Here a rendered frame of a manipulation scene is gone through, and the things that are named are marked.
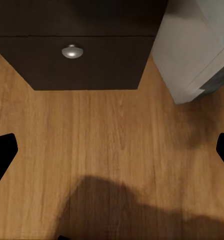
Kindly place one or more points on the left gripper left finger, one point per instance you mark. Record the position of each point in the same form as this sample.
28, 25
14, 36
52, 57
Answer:
8, 150

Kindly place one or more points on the desktop computer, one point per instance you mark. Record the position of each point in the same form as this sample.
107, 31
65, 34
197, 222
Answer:
189, 48

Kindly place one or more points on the cabinet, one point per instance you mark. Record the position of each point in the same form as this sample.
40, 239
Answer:
57, 45

